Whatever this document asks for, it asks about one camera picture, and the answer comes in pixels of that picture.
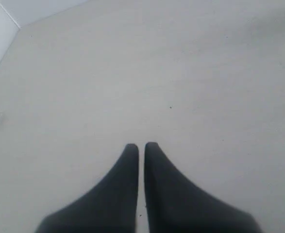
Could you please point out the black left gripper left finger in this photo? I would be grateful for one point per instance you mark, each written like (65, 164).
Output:
(109, 207)

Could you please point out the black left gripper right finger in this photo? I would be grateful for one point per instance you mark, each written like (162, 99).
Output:
(176, 205)

